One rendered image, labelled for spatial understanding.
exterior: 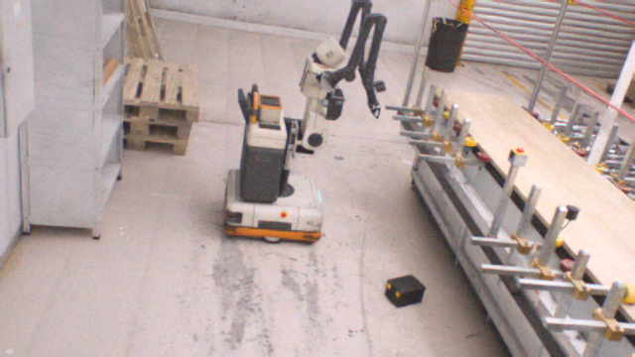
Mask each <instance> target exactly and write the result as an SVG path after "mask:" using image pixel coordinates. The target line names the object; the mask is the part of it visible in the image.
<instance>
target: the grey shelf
mask: <svg viewBox="0 0 635 357"><path fill-rule="evenodd" d="M123 3H124V4H123ZM122 11H123V12H122ZM125 18H126V0H121V10H120V0H31V36H33V74H34V102H35V109H33V110H32V111H31V113H30V114H29V115H28V116H27V118H26V119H25V120H24V121H23V123H21V124H20V126H19V141H20V168H22V195H23V222H24V231H23V236H25V235H30V233H31V229H30V226H29V221H30V224H34V225H48V226H61V227H75V228H89V229H92V225H93V239H97V240H99V238H100V234H99V230H100V218H101V214H102V210H104V206H105V204H106V202H107V200H108V198H109V196H110V194H111V191H112V187H113V186H114V183H115V181H116V180H122V146H123V119H124V118H123V114H124V82H125V54H124V51H126V47H125ZM122 23H123V24H122ZM119 26H120V46H119ZM122 26H123V27H122ZM122 29H123V30H122ZM122 33H123V34H122ZM122 38H123V39H122ZM122 41H123V42H122ZM121 50H122V51H121ZM98 53H99V54H98ZM93 55H94V74H93ZM121 55H122V56H121ZM98 56H99V57H98ZM102 56H105V61H104V62H106V61H107V60H108V59H116V60H117V61H118V57H119V64H118V67H117V68H116V69H115V71H114V72H113V74H112V75H111V76H110V78H109V79H107V80H106V83H105V84H104V86H103V87H102V66H103V65H104V63H102ZM121 62H122V64H121ZM98 65H99V66H98ZM93 77H94V81H95V97H94V91H93ZM118 78H119V82H118ZM97 79H98V80H97ZM97 82H98V84H97ZM120 85H122V86H120ZM97 86H98V87H97ZM121 90H122V91H121ZM97 93H98V94H97ZM117 93H118V110H119V114H117ZM121 95H122V96H121ZM121 101H122V102H121ZM121 106H122V107H121ZM97 112H98V113H97ZM93 120H94V128H93ZM120 127H121V128H120ZM120 129H121V130H120ZM116 132H118V155H117V144H116ZM120 135H121V136H120ZM120 137H121V138H120ZM120 142H121V143H120ZM27 148H28V158H27ZM119 149H120V150H119ZM119 157H120V158H119ZM119 159H120V160H119ZM26 221H27V222H26ZM26 226H27V227H26ZM95 226H96V227H95ZM95 231H96V232H95Z"/></svg>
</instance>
